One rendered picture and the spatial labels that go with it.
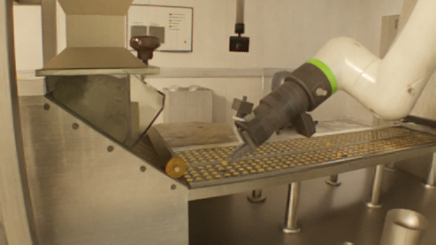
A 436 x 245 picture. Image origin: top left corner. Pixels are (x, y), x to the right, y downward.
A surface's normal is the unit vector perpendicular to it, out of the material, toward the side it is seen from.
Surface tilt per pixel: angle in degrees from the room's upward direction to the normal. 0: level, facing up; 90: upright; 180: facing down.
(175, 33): 90
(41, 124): 90
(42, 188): 90
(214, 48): 90
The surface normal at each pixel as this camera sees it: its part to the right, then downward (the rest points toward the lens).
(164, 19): 0.36, 0.18
